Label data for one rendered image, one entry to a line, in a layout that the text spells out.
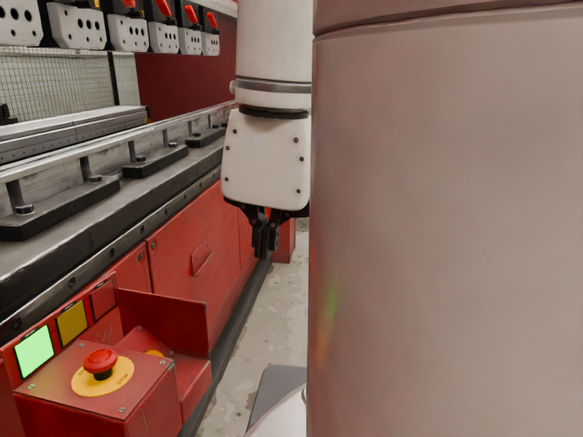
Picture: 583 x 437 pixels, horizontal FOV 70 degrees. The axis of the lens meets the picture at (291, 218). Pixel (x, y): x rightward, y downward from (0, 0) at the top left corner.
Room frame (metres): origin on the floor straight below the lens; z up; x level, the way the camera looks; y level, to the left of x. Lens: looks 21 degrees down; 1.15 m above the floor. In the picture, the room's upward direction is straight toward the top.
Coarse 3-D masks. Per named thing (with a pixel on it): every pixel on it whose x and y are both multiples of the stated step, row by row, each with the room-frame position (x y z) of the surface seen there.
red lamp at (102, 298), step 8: (104, 288) 0.55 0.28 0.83; (112, 288) 0.56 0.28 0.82; (96, 296) 0.53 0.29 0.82; (104, 296) 0.54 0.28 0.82; (112, 296) 0.56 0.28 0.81; (96, 304) 0.53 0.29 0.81; (104, 304) 0.54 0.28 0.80; (112, 304) 0.56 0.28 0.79; (96, 312) 0.52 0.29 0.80; (104, 312) 0.54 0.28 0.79
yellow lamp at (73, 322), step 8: (80, 304) 0.50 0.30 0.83; (64, 312) 0.47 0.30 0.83; (72, 312) 0.49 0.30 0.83; (80, 312) 0.50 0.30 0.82; (64, 320) 0.47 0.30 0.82; (72, 320) 0.48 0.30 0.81; (80, 320) 0.49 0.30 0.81; (64, 328) 0.47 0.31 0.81; (72, 328) 0.48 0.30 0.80; (80, 328) 0.49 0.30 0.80; (64, 336) 0.47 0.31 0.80; (72, 336) 0.48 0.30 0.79; (64, 344) 0.46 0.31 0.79
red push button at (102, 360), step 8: (96, 352) 0.42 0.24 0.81; (104, 352) 0.42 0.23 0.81; (112, 352) 0.42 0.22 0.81; (88, 360) 0.41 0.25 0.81; (96, 360) 0.41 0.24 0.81; (104, 360) 0.41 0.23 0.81; (112, 360) 0.41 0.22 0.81; (88, 368) 0.40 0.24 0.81; (96, 368) 0.40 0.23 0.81; (104, 368) 0.40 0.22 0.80; (96, 376) 0.40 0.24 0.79; (104, 376) 0.41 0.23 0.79
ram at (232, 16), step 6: (192, 0) 1.55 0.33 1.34; (198, 0) 1.61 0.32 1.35; (204, 0) 1.67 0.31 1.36; (210, 0) 1.74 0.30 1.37; (234, 0) 2.07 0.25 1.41; (210, 6) 1.73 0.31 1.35; (216, 6) 1.81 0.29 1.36; (222, 6) 1.88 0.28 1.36; (222, 12) 1.88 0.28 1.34; (228, 12) 1.96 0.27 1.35; (234, 12) 2.06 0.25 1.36; (222, 18) 2.11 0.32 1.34; (228, 18) 2.11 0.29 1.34; (234, 18) 2.11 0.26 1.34
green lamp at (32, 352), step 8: (32, 336) 0.42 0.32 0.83; (40, 336) 0.43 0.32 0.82; (48, 336) 0.44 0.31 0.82; (24, 344) 0.41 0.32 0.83; (32, 344) 0.42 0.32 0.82; (40, 344) 0.43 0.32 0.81; (48, 344) 0.44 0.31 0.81; (16, 352) 0.40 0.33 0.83; (24, 352) 0.41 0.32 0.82; (32, 352) 0.42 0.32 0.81; (40, 352) 0.43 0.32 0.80; (48, 352) 0.44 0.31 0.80; (24, 360) 0.41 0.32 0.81; (32, 360) 0.42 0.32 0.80; (40, 360) 0.43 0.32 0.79; (24, 368) 0.41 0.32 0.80; (32, 368) 0.41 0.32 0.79; (24, 376) 0.40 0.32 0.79
